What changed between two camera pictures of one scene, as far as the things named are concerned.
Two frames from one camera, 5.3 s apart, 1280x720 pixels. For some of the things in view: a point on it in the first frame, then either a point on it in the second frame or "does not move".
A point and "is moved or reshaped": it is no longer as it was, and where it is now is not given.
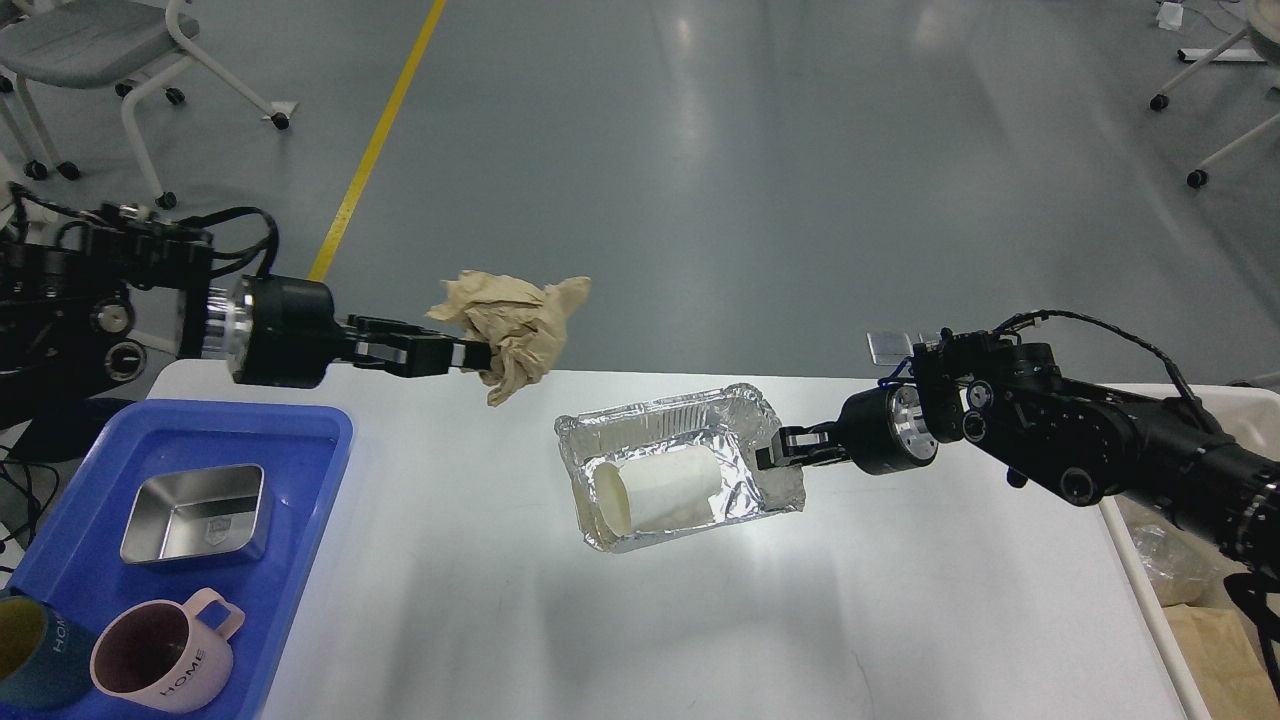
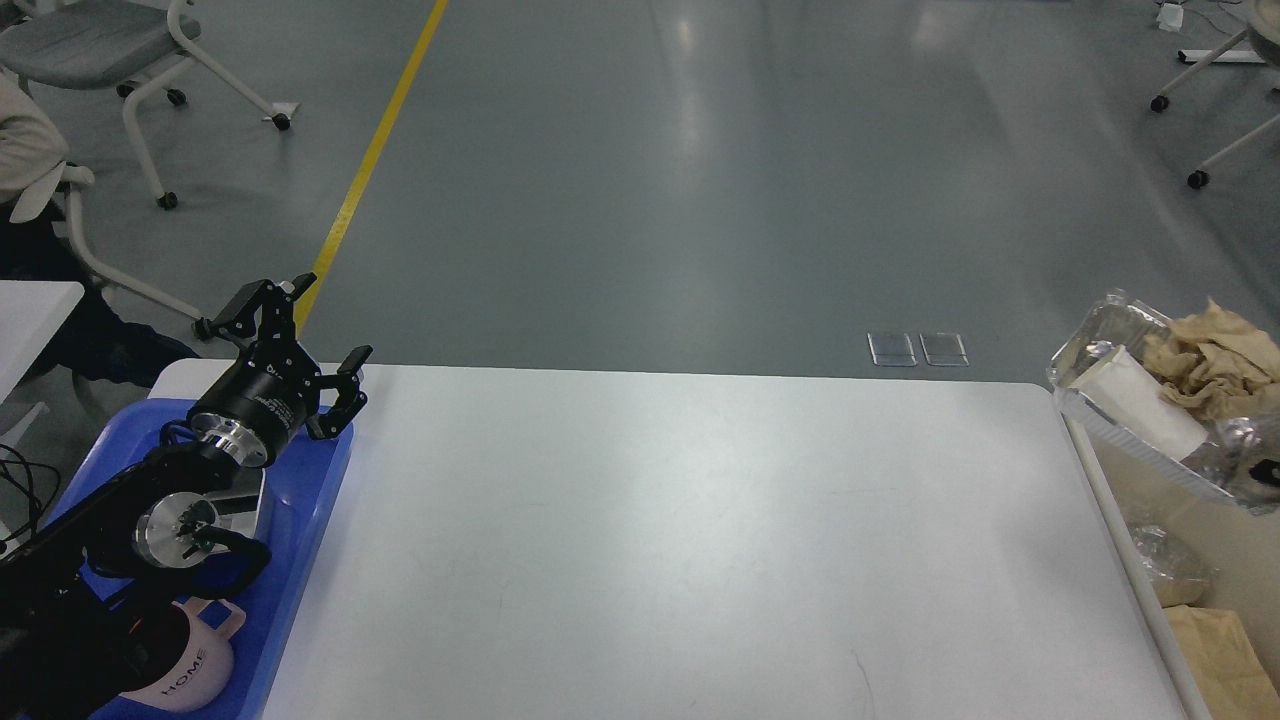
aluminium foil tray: x=733 y=421 -> x=1240 y=456
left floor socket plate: x=889 y=348 does not move
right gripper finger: x=801 y=445 -> x=1267 y=471
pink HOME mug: x=166 y=656 does not move
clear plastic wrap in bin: x=1173 y=568 does not move
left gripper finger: x=410 y=351 -> x=350 y=398
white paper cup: x=657 y=490 is moved or reshaped
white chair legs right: x=1200 y=176 does not move
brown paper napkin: x=524 y=322 -> x=1216 y=360
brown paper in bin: x=1222 y=662 does not move
